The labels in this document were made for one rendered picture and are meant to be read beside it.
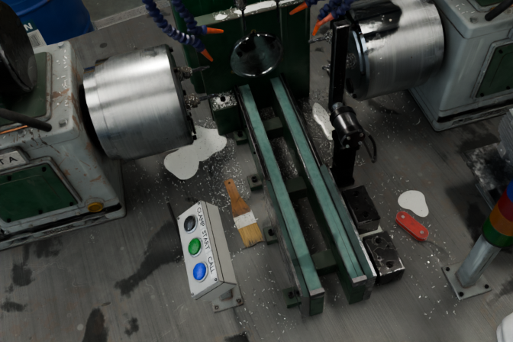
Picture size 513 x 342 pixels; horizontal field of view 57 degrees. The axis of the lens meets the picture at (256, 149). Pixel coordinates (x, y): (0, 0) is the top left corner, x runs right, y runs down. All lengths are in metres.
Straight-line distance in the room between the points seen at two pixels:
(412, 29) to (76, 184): 0.84
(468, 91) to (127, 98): 0.84
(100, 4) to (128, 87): 2.41
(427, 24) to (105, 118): 0.74
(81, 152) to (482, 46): 0.93
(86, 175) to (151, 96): 0.25
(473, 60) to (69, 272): 1.10
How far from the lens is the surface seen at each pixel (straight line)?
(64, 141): 1.05
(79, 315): 1.23
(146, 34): 1.76
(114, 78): 1.08
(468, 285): 1.18
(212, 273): 0.86
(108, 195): 1.22
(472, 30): 1.17
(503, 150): 1.19
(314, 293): 0.99
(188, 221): 0.92
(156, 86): 1.05
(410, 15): 1.17
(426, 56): 1.18
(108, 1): 3.46
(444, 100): 1.32
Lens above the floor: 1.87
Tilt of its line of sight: 53 degrees down
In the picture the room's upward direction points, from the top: 8 degrees counter-clockwise
